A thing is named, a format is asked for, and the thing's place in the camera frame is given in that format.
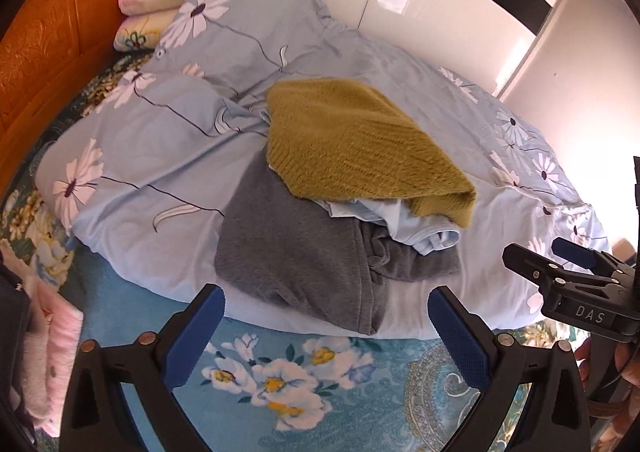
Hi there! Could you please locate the grey sweatshirt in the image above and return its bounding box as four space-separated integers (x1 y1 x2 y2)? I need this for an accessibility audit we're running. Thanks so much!
214 151 464 336

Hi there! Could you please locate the teal floral blanket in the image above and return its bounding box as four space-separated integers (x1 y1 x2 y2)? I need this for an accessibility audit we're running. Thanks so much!
0 50 631 452

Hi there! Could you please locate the dark cloth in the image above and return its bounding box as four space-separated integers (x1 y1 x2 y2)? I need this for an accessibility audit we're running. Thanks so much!
0 246 37 452

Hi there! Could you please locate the light blue shirt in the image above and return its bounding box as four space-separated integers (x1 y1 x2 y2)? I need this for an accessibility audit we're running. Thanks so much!
314 197 461 257

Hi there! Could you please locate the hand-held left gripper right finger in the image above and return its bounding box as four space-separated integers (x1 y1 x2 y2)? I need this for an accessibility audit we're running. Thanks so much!
427 285 592 452

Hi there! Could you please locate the pink fluffy cloth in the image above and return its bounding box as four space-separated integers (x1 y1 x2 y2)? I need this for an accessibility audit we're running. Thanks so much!
19 276 84 439

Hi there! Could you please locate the mustard knit sweater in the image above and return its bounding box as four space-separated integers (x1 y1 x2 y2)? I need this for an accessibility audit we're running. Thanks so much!
265 77 477 229

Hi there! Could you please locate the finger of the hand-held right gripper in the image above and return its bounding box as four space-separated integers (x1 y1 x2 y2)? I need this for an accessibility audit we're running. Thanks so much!
502 243 567 294
552 237 632 279

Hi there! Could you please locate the blue floral duvet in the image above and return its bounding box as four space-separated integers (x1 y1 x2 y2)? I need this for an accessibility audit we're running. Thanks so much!
35 0 614 341

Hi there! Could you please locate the yellow floral pillow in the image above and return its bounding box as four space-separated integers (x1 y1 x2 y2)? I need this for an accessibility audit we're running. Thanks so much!
113 11 177 54

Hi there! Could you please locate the orange wooden headboard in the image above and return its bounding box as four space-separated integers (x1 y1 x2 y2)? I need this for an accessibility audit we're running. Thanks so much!
0 0 189 200

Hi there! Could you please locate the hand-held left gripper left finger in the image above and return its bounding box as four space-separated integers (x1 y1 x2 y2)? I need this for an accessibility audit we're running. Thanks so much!
60 283 227 452

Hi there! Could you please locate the person's right hand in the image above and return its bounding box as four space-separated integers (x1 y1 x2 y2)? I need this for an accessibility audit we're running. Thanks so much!
574 335 640 436

